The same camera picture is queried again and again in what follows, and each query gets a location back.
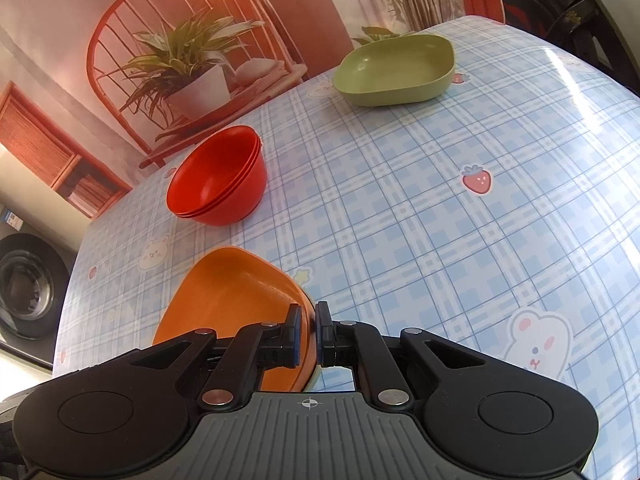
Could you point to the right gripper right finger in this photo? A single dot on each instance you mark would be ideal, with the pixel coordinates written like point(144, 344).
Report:
point(372, 358)

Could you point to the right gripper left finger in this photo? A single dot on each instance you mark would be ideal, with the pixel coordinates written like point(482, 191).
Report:
point(254, 349)

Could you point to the orange square dish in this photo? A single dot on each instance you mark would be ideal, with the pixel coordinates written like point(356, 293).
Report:
point(230, 288)

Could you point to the red bowl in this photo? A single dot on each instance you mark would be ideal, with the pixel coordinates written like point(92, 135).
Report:
point(222, 180)

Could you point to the green square dish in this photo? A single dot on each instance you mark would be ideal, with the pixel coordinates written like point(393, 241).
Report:
point(402, 70)

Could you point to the blue plaid tablecloth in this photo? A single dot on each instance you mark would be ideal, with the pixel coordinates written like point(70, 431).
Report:
point(509, 204)

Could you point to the grey washing machine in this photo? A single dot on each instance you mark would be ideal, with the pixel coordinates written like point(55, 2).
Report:
point(35, 272)

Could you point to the printed fabric backdrop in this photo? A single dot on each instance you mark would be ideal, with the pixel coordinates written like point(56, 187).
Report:
point(95, 94)

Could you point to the black exercise bike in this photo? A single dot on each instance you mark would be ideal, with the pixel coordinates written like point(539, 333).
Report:
point(583, 28)

